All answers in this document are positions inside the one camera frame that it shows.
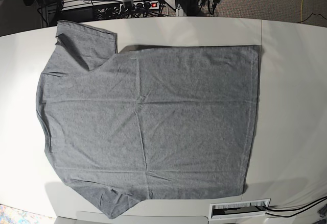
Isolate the black power strip red switch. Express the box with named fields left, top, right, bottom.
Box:
left=121, top=2, right=160, bottom=12

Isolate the white table leg column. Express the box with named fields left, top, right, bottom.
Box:
left=176, top=0, right=184, bottom=17

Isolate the black cable on table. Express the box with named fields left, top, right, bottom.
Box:
left=263, top=195, right=327, bottom=218

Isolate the grey T-shirt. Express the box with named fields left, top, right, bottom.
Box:
left=36, top=21, right=260, bottom=219

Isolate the white cable grommet tray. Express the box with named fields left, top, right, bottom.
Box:
left=208, top=198, right=271, bottom=221

